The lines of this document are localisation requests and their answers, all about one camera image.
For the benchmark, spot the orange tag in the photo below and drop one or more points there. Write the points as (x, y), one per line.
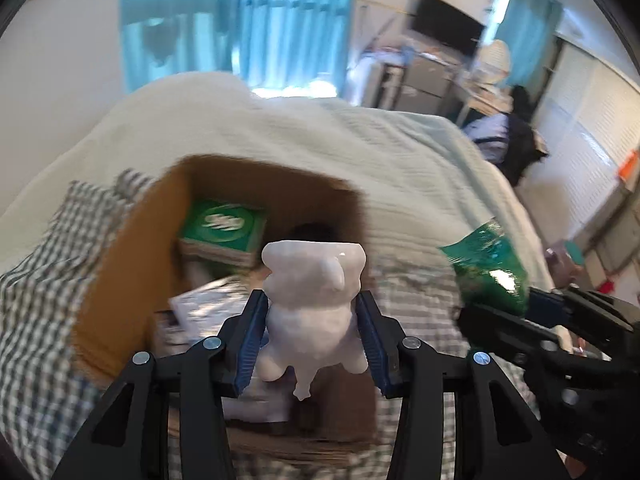
(630, 164)

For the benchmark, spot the white plush toy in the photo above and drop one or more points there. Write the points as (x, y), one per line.
(307, 300)

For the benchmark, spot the white wardrobe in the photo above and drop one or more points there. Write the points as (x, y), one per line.
(585, 125)

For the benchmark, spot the black flat screen television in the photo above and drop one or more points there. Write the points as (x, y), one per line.
(445, 22)

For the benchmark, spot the dark clothes pile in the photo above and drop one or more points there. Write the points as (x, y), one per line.
(520, 135)

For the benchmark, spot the grey cabinet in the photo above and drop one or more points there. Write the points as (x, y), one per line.
(425, 75)

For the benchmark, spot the brown cardboard box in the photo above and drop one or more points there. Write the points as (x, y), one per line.
(125, 270)

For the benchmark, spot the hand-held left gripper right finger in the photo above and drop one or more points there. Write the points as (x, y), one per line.
(372, 345)

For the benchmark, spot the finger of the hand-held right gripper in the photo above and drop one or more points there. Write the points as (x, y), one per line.
(547, 307)
(500, 330)

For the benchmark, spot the printed paper booklet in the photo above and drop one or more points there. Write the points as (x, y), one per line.
(200, 305)

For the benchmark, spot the small red object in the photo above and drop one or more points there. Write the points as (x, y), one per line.
(607, 287)

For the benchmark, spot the green tissue box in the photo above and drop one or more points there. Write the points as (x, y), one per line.
(225, 230)

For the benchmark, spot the blue window curtain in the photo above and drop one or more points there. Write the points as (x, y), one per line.
(530, 20)
(270, 15)

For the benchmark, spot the white framed oval mirror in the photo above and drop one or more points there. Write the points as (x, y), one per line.
(495, 60)

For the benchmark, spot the green snack packet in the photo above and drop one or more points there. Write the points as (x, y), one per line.
(490, 265)

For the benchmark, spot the light green knitted blanket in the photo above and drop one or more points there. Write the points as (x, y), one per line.
(400, 160)

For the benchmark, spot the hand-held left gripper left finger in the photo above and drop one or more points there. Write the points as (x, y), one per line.
(252, 340)

